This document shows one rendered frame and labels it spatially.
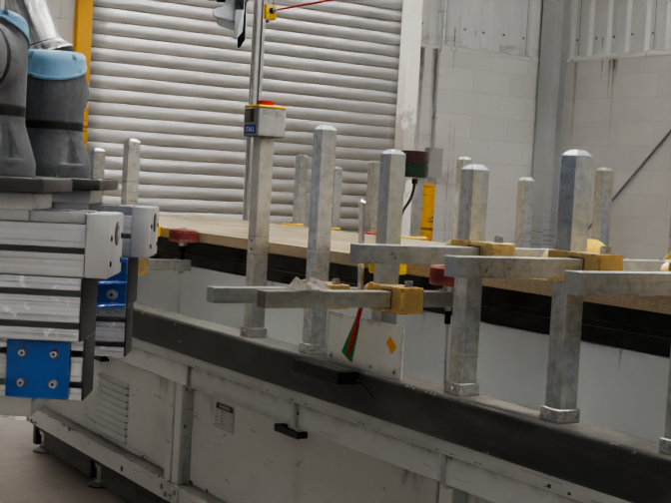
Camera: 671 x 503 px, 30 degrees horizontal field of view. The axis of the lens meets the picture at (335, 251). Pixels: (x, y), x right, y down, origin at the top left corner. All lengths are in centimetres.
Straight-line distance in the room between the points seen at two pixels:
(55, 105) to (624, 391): 111
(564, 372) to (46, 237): 82
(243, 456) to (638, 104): 903
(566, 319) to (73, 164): 91
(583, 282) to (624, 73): 1063
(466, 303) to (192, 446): 165
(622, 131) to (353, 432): 979
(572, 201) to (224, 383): 126
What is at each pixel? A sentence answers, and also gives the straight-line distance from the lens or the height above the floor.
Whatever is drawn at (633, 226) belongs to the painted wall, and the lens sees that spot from 1197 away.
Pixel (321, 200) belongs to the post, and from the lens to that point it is 257.
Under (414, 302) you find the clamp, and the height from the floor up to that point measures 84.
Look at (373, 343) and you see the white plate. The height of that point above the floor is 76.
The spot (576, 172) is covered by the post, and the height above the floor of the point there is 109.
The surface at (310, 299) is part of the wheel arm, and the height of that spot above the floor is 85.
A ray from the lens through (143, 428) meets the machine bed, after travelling 398.
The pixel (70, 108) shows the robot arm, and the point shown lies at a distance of 230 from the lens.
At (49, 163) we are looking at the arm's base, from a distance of 227.
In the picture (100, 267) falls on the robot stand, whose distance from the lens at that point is 176.
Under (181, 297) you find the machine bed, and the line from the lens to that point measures 364.
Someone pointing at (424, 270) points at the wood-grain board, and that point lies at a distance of 261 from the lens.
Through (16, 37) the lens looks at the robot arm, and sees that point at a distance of 183.
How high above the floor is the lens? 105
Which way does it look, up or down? 3 degrees down
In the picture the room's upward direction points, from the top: 3 degrees clockwise
